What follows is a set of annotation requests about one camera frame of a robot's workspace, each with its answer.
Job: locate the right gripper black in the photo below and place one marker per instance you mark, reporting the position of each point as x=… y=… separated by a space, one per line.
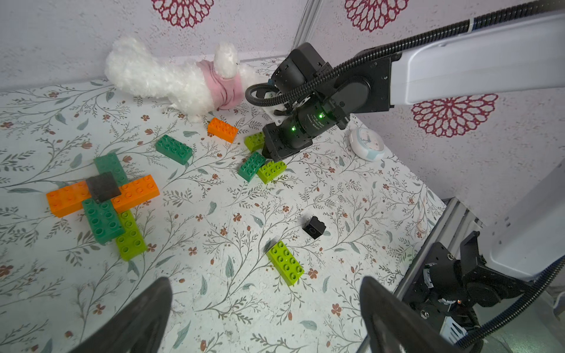
x=312 y=114

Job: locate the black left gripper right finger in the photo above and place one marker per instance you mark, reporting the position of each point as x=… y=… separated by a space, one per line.
x=392 y=326

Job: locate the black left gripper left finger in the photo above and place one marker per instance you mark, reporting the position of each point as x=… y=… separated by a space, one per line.
x=138 y=327

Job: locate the long lime green lego brick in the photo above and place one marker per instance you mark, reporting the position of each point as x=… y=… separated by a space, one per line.
x=131 y=243

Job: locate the dark green lego brick front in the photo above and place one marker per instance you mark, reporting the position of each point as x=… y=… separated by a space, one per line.
x=103 y=220

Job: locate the orange lego brick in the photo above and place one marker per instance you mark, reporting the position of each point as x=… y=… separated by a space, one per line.
x=67 y=200
x=135 y=193
x=222 y=130

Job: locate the black small lego piece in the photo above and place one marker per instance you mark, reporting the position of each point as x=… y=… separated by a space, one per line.
x=314 y=228
x=103 y=187

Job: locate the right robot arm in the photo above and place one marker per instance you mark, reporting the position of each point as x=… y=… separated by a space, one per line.
x=504 y=268

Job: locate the lime lego brick back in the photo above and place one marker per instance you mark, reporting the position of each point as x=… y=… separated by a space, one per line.
x=255 y=142

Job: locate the extra lime green lego brick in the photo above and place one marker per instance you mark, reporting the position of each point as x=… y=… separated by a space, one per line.
x=270 y=171

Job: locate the extra dark green lego brick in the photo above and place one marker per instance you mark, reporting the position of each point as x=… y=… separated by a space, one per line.
x=252 y=165

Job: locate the dark green lego brick back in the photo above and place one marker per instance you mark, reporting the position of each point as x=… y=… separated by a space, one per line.
x=173 y=149

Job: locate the white pink plush toy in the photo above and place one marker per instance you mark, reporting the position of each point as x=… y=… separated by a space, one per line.
x=195 y=88

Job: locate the metal base rail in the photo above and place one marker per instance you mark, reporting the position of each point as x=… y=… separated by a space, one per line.
x=430 y=273

